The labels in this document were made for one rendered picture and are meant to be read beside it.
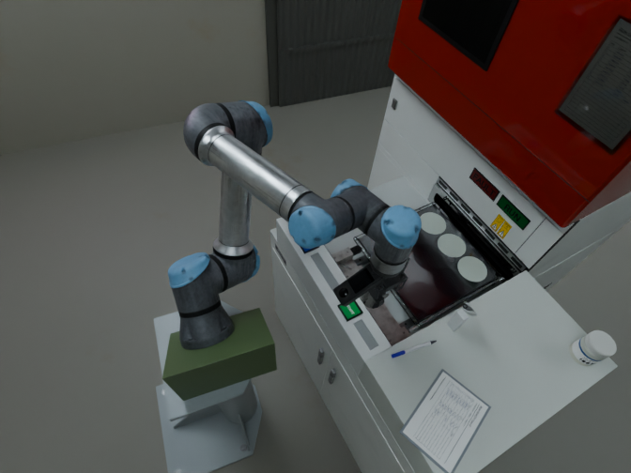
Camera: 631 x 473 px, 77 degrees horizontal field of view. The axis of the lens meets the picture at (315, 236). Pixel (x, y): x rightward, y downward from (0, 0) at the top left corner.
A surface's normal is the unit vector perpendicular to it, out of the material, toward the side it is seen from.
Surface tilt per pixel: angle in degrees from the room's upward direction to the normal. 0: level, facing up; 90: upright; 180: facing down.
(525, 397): 0
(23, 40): 90
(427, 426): 0
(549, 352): 0
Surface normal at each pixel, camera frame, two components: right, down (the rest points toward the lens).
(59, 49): 0.35, 0.78
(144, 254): 0.05, -0.57
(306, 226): -0.64, 0.29
